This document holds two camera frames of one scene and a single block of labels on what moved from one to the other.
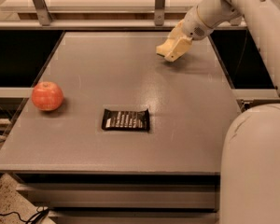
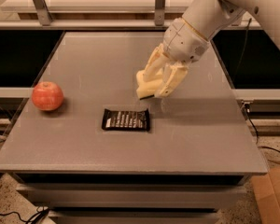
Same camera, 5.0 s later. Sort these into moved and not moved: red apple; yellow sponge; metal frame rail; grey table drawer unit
Moved: yellow sponge
Not moved: red apple; grey table drawer unit; metal frame rail
